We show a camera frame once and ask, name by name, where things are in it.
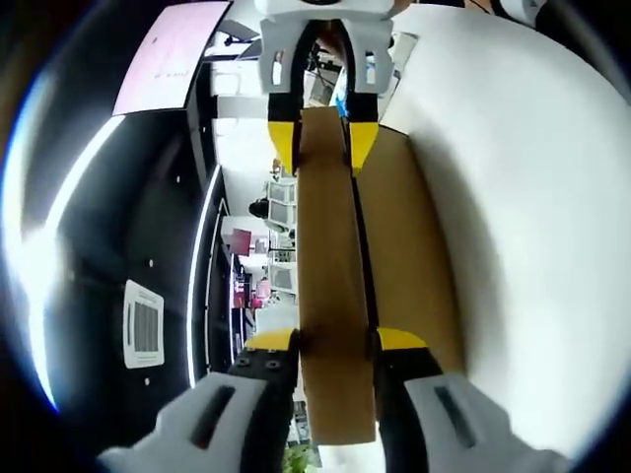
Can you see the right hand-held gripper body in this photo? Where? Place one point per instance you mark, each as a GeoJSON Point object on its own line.
{"type": "Point", "coordinates": [276, 7]}

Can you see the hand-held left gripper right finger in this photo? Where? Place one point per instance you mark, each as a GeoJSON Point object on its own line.
{"type": "Point", "coordinates": [409, 359]}

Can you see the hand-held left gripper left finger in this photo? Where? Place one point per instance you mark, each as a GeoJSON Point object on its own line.
{"type": "Point", "coordinates": [266, 364]}

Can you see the brown cardboard shoe box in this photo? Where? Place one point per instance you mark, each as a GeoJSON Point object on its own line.
{"type": "Point", "coordinates": [330, 246]}

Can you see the ceiling light strip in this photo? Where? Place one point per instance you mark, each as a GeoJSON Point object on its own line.
{"type": "Point", "coordinates": [29, 276]}
{"type": "Point", "coordinates": [193, 345]}

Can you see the potted green plant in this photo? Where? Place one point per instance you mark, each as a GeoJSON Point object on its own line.
{"type": "Point", "coordinates": [301, 460]}

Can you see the hanging display screen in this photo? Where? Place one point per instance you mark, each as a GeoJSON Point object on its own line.
{"type": "Point", "coordinates": [167, 54]}

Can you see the ceiling air conditioner vent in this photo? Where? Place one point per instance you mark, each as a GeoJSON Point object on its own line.
{"type": "Point", "coordinates": [143, 325]}

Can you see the red wall display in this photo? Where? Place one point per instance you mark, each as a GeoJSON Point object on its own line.
{"type": "Point", "coordinates": [241, 241]}

